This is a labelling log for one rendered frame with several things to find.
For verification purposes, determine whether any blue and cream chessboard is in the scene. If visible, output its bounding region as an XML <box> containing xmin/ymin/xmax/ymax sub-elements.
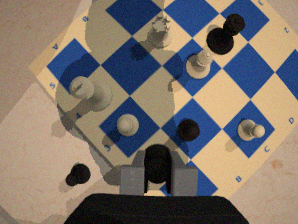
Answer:
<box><xmin>28</xmin><ymin>0</ymin><xmax>298</xmax><ymax>199</ymax></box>

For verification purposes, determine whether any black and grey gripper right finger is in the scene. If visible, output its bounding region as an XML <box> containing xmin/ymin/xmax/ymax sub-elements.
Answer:
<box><xmin>166</xmin><ymin>151</ymin><xmax>198</xmax><ymax>196</ymax></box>

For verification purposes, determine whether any white pawn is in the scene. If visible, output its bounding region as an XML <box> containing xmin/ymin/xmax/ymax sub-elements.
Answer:
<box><xmin>117</xmin><ymin>114</ymin><xmax>139</xmax><ymax>136</ymax></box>
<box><xmin>237</xmin><ymin>120</ymin><xmax>265</xmax><ymax>141</ymax></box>

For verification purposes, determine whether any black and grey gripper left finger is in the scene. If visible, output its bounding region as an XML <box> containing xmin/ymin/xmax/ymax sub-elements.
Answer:
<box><xmin>120</xmin><ymin>150</ymin><xmax>149</xmax><ymax>196</ymax></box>

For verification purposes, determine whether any white chess rook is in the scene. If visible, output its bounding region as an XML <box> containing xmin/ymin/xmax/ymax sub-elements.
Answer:
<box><xmin>148</xmin><ymin>14</ymin><xmax>173</xmax><ymax>48</ymax></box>

